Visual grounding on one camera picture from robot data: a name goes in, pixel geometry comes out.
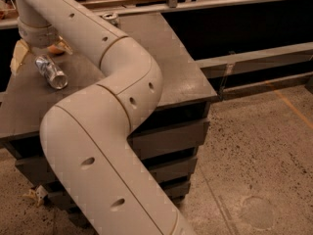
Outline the orange ball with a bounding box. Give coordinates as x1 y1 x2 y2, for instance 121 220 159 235
48 45 65 55

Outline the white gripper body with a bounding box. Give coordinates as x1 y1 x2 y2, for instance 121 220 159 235
18 18 59 48

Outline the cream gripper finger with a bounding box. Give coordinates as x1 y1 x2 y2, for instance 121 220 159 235
10 39 30 75
54 37 73 55

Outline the grey drawer cabinet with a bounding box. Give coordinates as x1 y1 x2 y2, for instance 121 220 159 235
0 13 218 227

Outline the top grey drawer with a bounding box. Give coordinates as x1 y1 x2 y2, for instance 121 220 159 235
15 117 210 186

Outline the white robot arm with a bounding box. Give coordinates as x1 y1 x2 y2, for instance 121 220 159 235
17 0 196 235

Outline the middle grey drawer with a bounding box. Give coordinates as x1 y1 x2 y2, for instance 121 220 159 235
47 156 199 211

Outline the silver upright soda can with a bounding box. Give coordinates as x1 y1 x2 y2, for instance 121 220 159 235
102 13 120 27

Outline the yellow white floor scrap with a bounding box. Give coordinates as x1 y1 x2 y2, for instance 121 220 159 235
23 185 48 207

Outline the silver blue redbull can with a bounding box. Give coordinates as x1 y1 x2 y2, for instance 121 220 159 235
34 55 67 90

